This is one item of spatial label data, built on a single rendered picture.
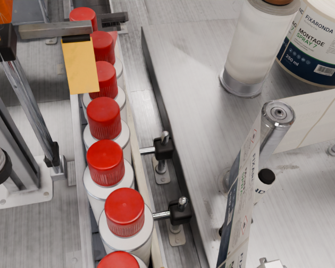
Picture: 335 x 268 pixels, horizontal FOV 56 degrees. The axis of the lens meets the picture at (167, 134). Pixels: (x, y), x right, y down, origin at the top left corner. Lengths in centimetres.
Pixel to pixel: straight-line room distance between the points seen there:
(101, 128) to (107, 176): 5
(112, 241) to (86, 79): 16
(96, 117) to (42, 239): 28
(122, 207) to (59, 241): 28
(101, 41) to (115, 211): 21
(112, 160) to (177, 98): 34
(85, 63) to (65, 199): 28
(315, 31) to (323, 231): 35
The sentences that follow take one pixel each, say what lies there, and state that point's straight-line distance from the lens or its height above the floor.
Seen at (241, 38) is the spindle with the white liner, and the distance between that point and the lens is 56.
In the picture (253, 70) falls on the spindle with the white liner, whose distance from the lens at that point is 58.
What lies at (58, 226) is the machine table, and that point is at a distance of 54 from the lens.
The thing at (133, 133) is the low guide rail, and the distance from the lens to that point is 50.
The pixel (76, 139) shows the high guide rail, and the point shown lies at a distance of 45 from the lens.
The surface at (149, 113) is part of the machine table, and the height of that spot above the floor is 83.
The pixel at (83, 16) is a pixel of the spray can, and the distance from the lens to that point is 43.
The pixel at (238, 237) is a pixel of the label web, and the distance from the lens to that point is 33.
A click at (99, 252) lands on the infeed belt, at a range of 47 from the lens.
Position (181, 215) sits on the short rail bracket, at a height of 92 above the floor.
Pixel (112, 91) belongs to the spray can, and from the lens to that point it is 36.
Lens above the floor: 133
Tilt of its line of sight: 56 degrees down
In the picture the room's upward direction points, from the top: 8 degrees clockwise
